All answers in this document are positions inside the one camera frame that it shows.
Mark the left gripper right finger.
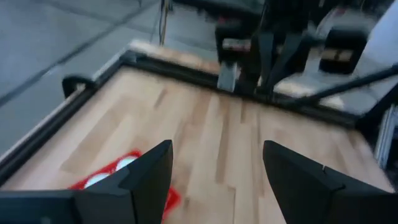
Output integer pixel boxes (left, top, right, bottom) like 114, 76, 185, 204
262, 140, 398, 224

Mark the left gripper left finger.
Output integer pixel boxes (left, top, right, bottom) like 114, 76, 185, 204
74, 139, 174, 224

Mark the red plastic basket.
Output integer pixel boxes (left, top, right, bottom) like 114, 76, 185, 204
68, 149, 182, 222

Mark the black cart brace bar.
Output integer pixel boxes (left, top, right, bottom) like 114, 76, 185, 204
279, 63, 398, 108

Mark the black aluminium table frame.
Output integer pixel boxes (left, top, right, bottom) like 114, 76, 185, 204
0, 49, 377, 187

